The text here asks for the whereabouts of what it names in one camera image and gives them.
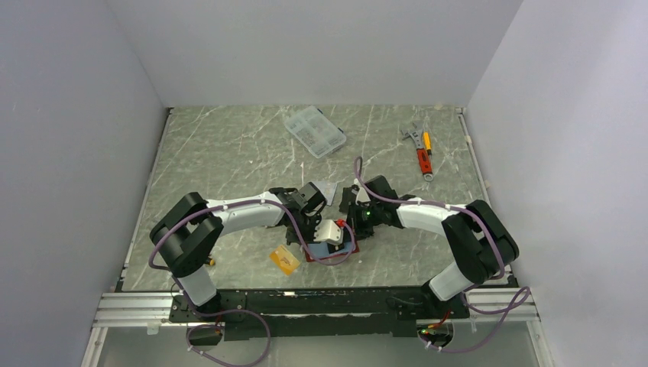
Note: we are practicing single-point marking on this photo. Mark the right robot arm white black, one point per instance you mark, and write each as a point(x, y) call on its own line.
point(479, 242)

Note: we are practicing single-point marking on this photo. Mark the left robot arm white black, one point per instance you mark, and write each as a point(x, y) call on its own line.
point(187, 234)

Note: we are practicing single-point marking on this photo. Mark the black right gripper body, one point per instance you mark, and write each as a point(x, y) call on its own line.
point(364, 219)

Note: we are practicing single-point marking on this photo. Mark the single gold credit card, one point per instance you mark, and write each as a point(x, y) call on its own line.
point(285, 260)

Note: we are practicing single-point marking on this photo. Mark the clear plastic screw box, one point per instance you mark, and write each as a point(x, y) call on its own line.
point(315, 132)

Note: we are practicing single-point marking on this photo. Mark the red adjustable wrench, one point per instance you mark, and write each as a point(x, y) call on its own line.
point(415, 133)

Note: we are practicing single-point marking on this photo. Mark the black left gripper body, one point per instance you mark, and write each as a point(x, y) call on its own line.
point(306, 226)

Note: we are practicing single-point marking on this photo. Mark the red leather card holder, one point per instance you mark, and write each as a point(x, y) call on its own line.
point(325, 251)

